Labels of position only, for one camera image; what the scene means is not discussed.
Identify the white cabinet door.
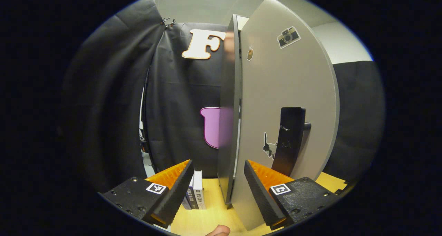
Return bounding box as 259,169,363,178
231,0,340,231

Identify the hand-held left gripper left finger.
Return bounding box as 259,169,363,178
99,159,194,229

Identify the black backdrop cloth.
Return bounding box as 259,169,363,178
62,0,385,195

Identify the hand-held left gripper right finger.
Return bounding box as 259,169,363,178
244,159,340,230

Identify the blue white box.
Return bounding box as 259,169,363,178
181,183,197,210

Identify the white grey cabinet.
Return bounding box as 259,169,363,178
218,14,249,209

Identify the black door handle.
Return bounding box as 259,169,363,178
271,107,311,177

